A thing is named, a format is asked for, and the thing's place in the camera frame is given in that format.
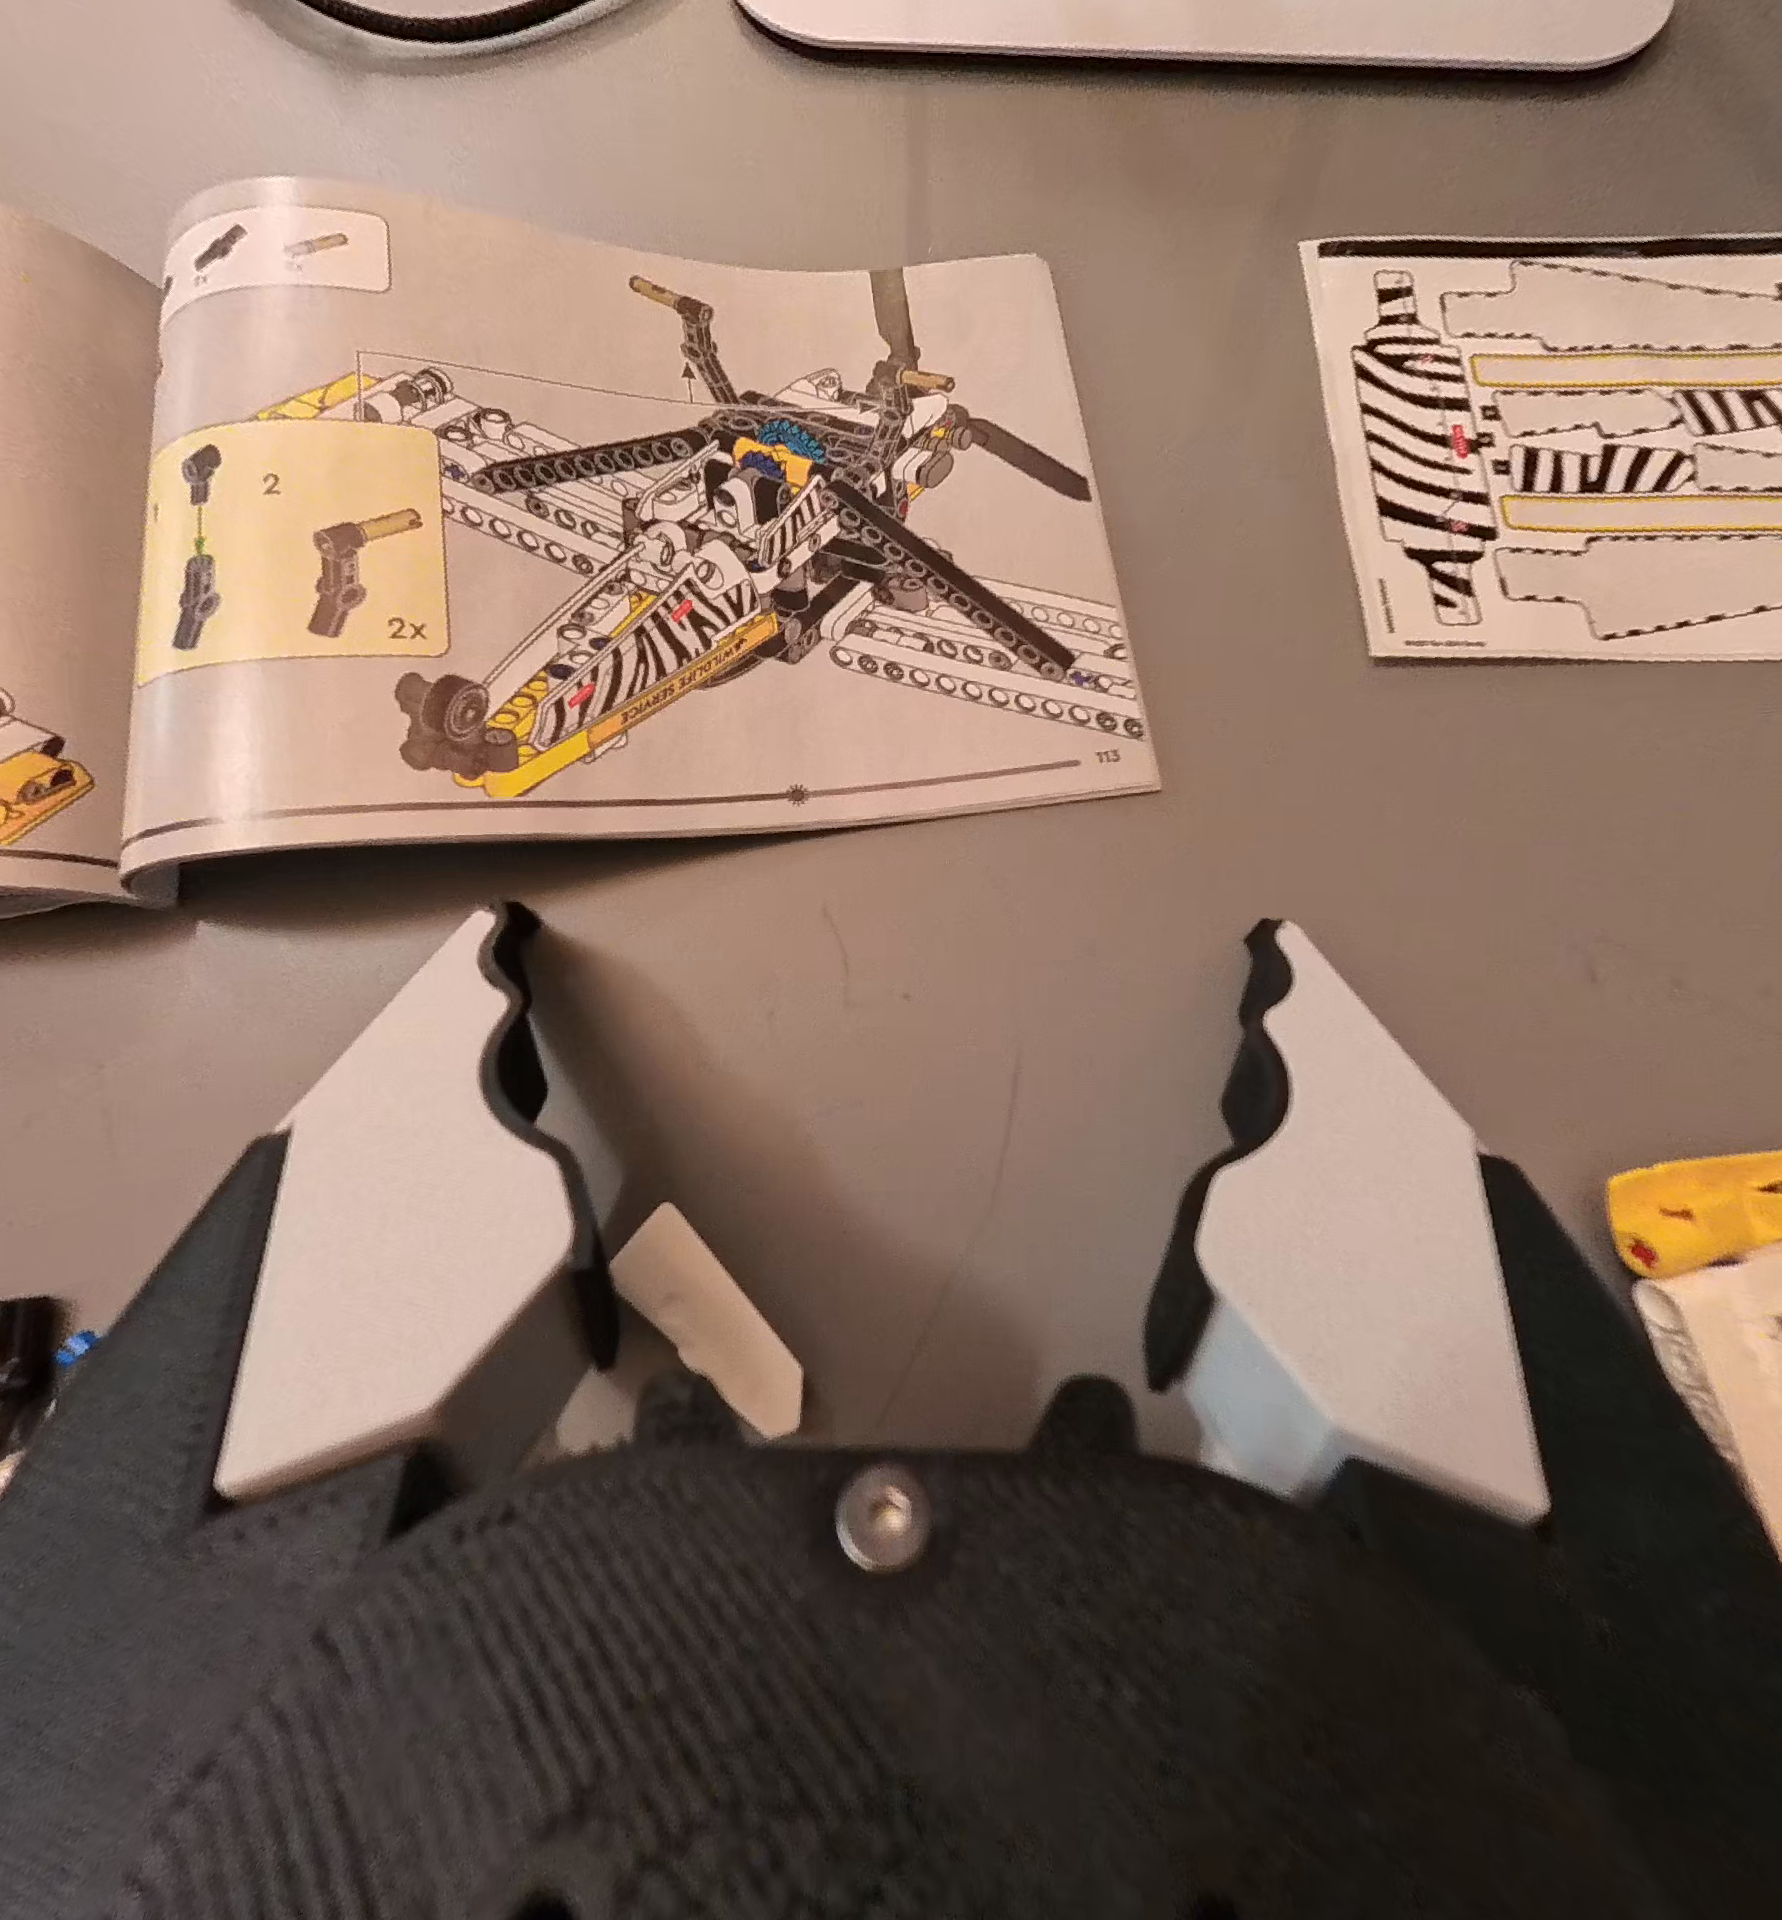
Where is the lego instruction booklet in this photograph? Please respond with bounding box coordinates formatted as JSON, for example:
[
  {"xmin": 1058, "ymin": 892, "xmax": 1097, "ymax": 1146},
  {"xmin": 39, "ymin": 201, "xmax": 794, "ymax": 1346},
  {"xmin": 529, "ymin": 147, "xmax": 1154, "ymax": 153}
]
[{"xmin": 0, "ymin": 176, "xmax": 1163, "ymax": 928}]

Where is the white beam piece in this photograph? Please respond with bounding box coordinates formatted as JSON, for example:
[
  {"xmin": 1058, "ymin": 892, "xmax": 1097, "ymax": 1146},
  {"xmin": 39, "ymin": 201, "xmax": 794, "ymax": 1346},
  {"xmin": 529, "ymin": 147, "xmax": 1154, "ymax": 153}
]
[{"xmin": 606, "ymin": 1200, "xmax": 808, "ymax": 1441}]

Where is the zebra sticker sheet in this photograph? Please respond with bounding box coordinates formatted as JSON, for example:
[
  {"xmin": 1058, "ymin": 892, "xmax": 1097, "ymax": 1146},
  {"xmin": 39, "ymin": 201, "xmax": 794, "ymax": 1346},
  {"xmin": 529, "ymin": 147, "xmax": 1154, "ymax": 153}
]
[{"xmin": 1299, "ymin": 232, "xmax": 1782, "ymax": 661}]

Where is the white monitor stand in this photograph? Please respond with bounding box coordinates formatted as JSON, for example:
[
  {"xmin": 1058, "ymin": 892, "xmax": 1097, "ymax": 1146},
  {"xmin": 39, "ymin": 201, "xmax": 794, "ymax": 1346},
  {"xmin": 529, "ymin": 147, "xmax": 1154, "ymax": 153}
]
[{"xmin": 733, "ymin": 0, "xmax": 1678, "ymax": 72}]

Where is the zebra striped lego aircraft model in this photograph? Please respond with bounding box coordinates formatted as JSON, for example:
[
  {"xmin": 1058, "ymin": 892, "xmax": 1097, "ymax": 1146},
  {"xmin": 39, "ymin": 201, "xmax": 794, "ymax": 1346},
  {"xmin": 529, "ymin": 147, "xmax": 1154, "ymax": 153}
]
[{"xmin": 1605, "ymin": 1149, "xmax": 1782, "ymax": 1712}]

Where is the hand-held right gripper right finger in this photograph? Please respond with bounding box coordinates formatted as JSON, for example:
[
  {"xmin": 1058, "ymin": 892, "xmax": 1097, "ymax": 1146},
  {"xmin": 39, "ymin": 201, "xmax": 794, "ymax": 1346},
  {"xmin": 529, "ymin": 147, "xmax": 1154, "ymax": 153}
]
[{"xmin": 1139, "ymin": 916, "xmax": 1557, "ymax": 1528}]

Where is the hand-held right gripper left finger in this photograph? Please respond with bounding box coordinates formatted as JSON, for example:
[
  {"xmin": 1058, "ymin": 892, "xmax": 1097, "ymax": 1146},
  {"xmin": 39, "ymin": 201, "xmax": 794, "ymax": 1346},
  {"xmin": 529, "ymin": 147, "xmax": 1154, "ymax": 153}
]
[{"xmin": 210, "ymin": 897, "xmax": 627, "ymax": 1505}]

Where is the black cable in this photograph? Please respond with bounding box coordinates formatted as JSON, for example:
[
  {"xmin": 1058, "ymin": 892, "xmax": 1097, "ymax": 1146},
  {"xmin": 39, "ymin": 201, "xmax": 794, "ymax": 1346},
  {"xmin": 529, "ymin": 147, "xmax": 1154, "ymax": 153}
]
[{"xmin": 269, "ymin": 0, "xmax": 639, "ymax": 39}]

